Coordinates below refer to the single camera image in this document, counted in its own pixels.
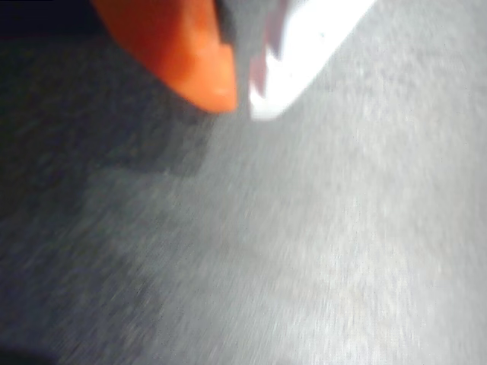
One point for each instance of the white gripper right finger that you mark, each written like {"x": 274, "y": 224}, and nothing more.
{"x": 300, "y": 57}

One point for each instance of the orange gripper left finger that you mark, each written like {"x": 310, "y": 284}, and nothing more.
{"x": 182, "y": 53}

